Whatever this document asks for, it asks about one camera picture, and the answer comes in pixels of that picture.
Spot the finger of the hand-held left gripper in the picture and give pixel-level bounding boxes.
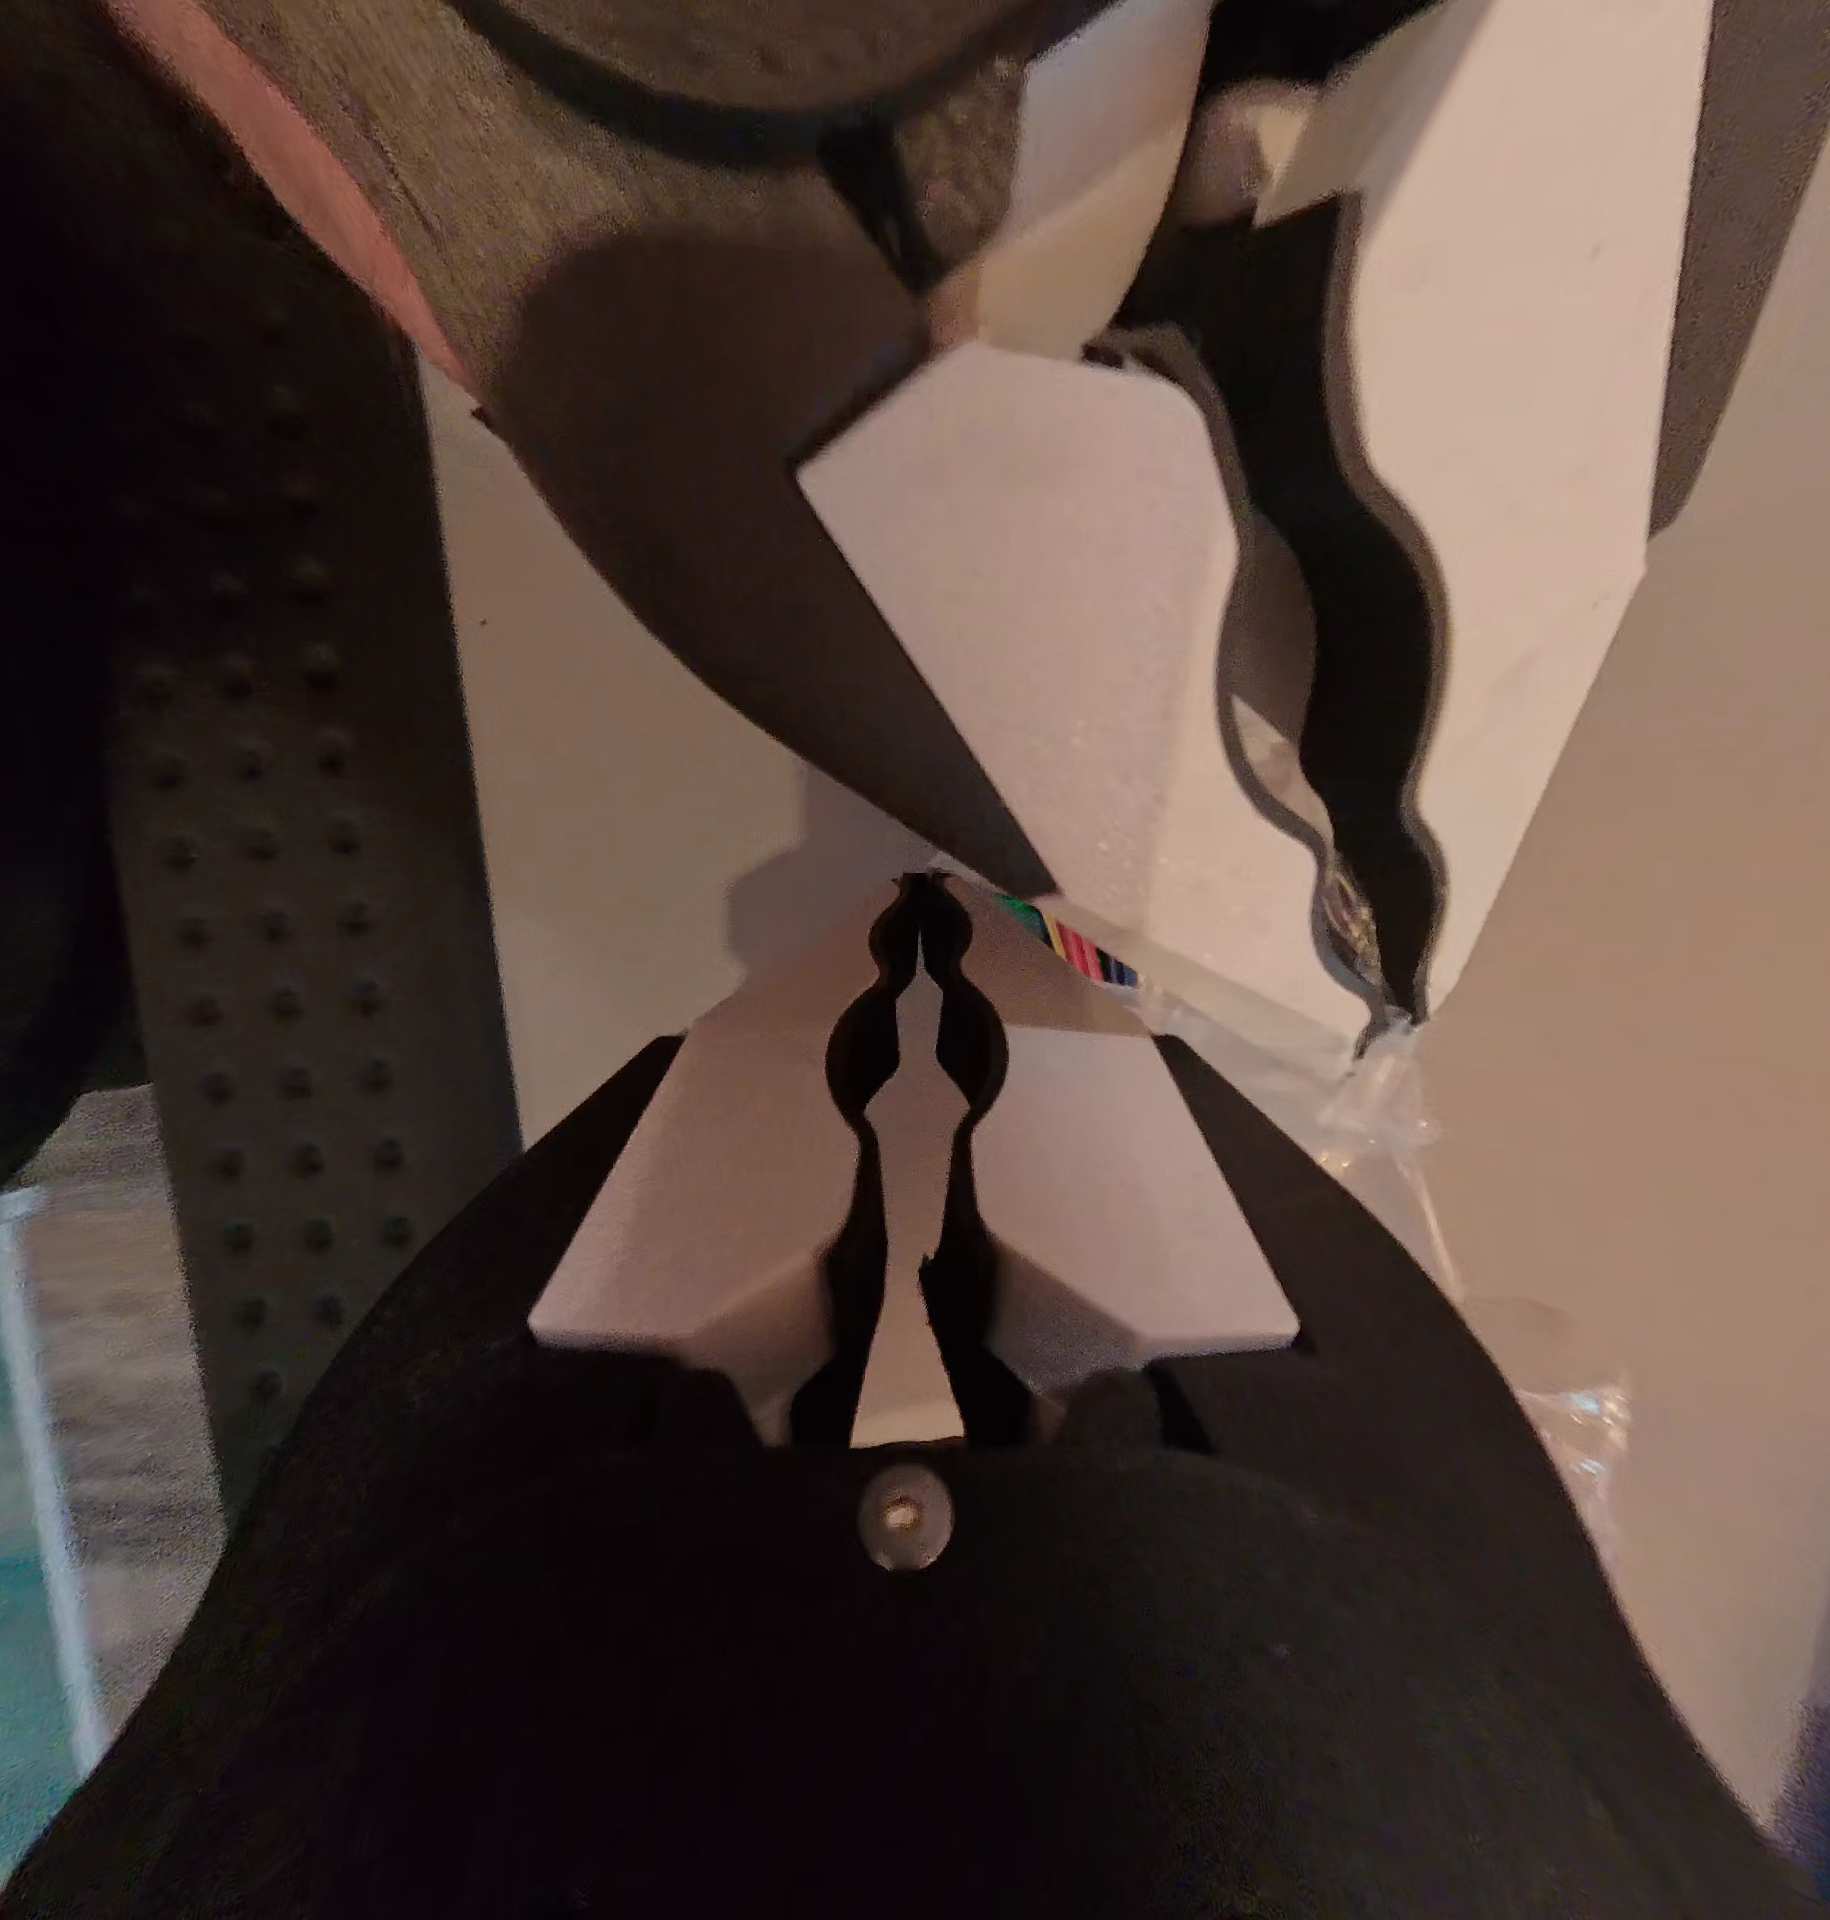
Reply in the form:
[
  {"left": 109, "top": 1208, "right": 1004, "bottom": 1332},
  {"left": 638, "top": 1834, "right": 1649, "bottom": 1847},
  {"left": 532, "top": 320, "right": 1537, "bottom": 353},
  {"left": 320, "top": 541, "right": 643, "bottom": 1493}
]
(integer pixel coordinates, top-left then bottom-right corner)
[
  {"left": 1117, "top": 0, "right": 1715, "bottom": 1025},
  {"left": 792, "top": 0, "right": 1428, "bottom": 1039}
]

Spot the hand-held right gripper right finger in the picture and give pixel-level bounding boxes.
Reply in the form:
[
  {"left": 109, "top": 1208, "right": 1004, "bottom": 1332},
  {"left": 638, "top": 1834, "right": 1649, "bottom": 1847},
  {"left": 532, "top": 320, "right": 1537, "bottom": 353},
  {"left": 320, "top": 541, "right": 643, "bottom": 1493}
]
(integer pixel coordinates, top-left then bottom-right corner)
[{"left": 916, "top": 877, "right": 1301, "bottom": 1444}]

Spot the person's left hand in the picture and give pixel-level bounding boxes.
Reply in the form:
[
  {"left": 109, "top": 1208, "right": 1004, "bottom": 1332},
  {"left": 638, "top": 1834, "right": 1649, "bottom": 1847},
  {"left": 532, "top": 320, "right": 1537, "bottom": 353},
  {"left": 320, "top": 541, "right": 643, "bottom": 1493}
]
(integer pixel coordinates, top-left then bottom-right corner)
[{"left": 104, "top": 0, "right": 482, "bottom": 400}]

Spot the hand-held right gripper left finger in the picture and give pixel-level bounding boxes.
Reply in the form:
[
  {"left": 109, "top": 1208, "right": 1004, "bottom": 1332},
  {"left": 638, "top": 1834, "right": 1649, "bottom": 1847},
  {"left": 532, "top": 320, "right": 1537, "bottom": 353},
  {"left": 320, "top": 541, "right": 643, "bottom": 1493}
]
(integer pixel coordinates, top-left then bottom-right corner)
[{"left": 528, "top": 877, "right": 923, "bottom": 1444}]

